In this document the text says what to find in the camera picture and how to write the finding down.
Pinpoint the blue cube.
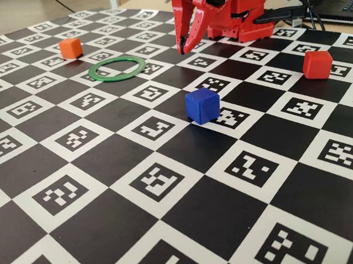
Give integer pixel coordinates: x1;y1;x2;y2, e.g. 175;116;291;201
183;86;223;127

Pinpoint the orange cube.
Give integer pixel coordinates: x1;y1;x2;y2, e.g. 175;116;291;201
58;37;84;60

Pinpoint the red cube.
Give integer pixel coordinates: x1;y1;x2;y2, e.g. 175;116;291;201
300;49;336;82

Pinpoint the thick black plug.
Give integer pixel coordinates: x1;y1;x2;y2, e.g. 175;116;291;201
252;4;307;26

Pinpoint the black white marker checkerboard mat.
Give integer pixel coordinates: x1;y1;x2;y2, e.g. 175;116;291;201
0;0;353;264

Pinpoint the green ring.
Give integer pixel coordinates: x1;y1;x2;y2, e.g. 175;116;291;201
86;54;148;85

